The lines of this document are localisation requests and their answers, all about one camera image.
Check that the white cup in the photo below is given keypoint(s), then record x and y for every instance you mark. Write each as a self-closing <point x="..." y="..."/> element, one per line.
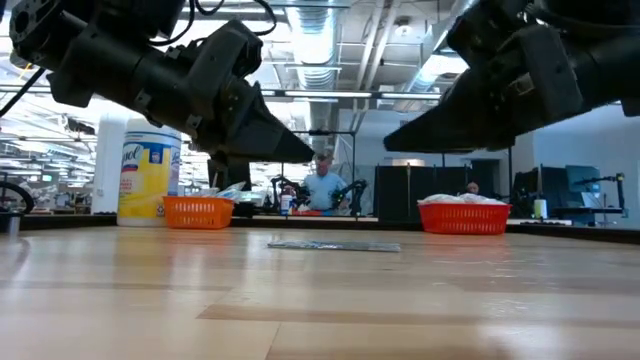
<point x="540" y="209"/>

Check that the grey cylindrical stub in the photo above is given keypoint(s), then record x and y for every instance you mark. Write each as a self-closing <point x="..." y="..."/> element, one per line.
<point x="10" y="222"/>

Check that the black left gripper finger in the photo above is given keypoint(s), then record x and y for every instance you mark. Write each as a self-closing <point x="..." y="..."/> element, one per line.
<point x="270" y="135"/>

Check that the white building pillar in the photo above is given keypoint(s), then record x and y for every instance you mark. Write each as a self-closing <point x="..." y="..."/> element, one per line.
<point x="107" y="165"/>

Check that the bagged black comb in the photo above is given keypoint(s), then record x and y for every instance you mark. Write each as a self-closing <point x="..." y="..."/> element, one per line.
<point x="335" y="246"/>

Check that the black camera rig frame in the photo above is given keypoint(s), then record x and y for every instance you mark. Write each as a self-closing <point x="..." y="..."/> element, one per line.
<point x="354" y="170"/>

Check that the black partition panel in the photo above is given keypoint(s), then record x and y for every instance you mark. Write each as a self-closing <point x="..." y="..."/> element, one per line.
<point x="420" y="190"/>

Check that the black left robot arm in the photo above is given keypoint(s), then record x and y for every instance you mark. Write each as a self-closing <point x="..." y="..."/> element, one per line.
<point x="100" y="65"/>

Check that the person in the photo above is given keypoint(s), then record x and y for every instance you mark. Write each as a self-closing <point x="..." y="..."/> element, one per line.
<point x="472" y="188"/>
<point x="325" y="190"/>

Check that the tan wooden desk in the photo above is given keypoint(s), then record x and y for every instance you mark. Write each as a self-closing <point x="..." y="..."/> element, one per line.
<point x="315" y="218"/>

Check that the black flat monitor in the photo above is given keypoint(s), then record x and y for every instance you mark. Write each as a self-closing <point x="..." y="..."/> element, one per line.
<point x="230" y="175"/>

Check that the wipes canister with yellow label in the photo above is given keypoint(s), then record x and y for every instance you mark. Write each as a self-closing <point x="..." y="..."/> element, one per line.
<point x="145" y="180"/>

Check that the blue-grey computer monitor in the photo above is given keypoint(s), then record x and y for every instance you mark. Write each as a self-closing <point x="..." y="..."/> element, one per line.
<point x="582" y="182"/>

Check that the long linear ceiling light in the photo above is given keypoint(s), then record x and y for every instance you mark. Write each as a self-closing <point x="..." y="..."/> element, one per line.
<point x="325" y="94"/>

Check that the black background robot arm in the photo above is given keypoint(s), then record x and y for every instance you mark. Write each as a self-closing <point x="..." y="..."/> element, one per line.
<point x="282" y="187"/>

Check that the red plastic basket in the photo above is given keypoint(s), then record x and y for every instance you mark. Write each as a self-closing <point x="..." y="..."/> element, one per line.
<point x="462" y="220"/>

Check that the orange plastic basket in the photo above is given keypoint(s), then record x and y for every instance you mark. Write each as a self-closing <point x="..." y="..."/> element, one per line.
<point x="197" y="214"/>

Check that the wide bright ceiling light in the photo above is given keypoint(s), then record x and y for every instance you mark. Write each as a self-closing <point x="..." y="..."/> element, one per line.
<point x="440" y="65"/>

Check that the bagged white cotton swabs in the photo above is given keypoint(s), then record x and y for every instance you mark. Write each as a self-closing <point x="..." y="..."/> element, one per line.
<point x="462" y="198"/>

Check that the white bottle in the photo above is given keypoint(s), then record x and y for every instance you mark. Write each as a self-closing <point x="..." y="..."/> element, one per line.
<point x="286" y="204"/>

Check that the silver spiral round duct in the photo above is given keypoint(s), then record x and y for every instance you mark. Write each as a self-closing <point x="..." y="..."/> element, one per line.
<point x="315" y="45"/>
<point x="430" y="50"/>

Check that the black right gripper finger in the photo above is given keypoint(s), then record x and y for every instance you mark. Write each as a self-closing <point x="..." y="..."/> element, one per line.
<point x="450" y="125"/>

